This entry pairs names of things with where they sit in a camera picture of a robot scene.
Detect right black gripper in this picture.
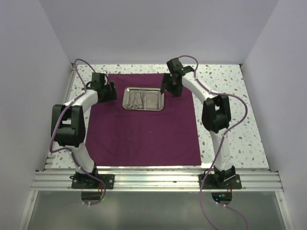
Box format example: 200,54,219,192
160,73,183,98

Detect steel instrument tray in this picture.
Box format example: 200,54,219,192
122,87,165,112

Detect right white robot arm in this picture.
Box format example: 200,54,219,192
160,69,235,188

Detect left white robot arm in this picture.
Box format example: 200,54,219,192
49,73,118,188

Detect steel scissors in tray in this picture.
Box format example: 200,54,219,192
126,91,140,110

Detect steel forceps in tray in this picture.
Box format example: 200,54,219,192
140,89,146,110

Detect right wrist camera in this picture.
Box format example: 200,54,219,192
166,57,184,74

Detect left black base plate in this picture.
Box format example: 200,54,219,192
70,173,115,189

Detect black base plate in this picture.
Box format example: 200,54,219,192
70,173,115,189
198,166,242,189

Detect aluminium left side rail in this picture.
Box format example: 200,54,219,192
44,60,78,170

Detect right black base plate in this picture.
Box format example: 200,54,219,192
198,166,242,189

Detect aluminium front rail frame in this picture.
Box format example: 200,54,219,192
30,168,283,192

